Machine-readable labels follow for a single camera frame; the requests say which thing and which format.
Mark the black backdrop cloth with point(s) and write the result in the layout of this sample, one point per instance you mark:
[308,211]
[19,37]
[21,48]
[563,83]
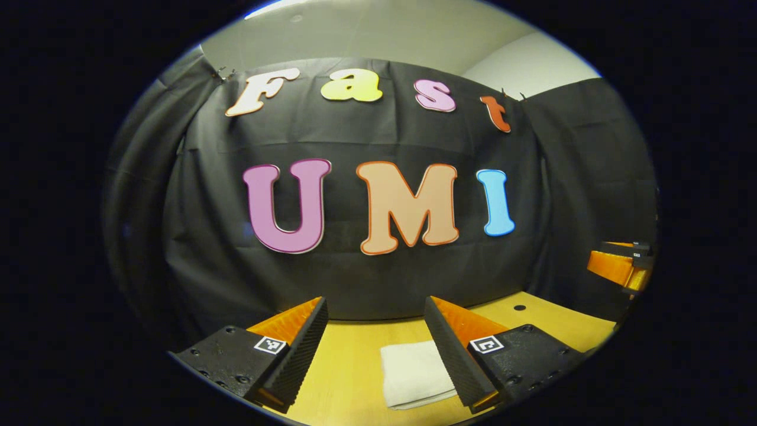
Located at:
[355,284]

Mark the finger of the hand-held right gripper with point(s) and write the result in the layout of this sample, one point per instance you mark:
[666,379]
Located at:
[612,267]

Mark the white jeans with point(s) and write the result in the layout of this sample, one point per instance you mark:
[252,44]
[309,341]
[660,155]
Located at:
[414,373]

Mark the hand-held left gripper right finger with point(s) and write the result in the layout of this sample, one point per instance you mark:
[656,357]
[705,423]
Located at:
[452,361]

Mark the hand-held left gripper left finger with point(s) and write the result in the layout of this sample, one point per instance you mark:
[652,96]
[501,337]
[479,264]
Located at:
[298,355]

